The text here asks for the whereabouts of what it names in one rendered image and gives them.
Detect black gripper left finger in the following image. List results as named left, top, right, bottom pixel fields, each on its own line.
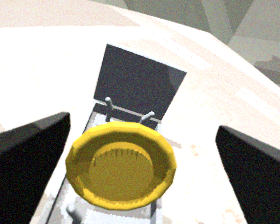
left=0, top=111, right=71, bottom=224

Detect yellow plate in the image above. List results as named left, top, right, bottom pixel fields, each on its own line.
left=65, top=121, right=177, bottom=211

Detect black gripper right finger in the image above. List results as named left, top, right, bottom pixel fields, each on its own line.
left=214, top=125, right=280, bottom=224

